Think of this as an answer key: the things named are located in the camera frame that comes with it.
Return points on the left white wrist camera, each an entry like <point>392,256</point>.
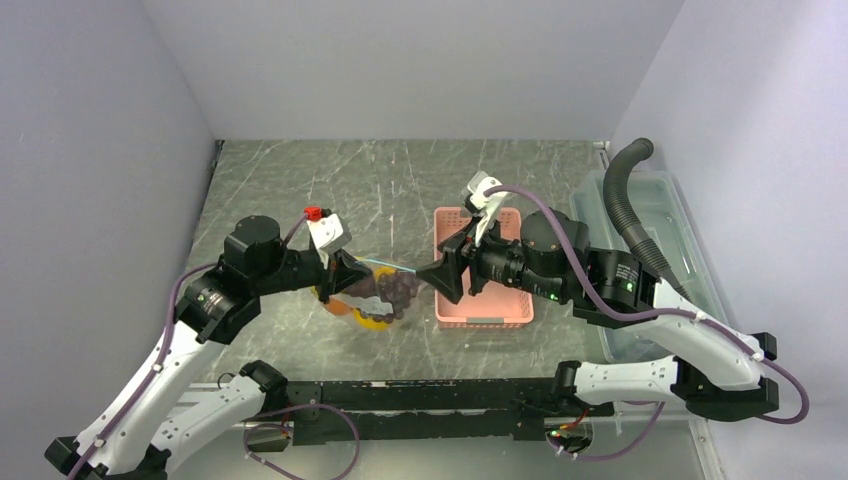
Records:
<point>328,231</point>

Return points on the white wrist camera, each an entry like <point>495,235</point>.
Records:
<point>485,207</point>
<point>328,231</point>

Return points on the clear zip bag blue zipper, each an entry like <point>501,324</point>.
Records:
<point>381,300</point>

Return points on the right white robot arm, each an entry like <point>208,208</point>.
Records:
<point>713,371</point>

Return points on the orange fruit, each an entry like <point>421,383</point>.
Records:
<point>337,307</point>

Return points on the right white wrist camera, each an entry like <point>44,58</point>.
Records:
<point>485,207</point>

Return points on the pink perforated plastic basket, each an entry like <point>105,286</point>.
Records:
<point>496,307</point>

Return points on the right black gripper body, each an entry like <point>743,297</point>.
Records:
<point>504,260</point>

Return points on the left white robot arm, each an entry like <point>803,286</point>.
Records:
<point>138,436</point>

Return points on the clear plastic storage bin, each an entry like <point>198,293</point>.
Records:
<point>655,199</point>

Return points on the yellow lemon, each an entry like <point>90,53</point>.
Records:
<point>369,323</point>

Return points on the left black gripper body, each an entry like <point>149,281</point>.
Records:
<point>295,269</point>

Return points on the dark red grape bunch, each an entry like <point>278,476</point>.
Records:
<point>399,289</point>

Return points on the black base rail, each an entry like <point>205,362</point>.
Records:
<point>518,408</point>

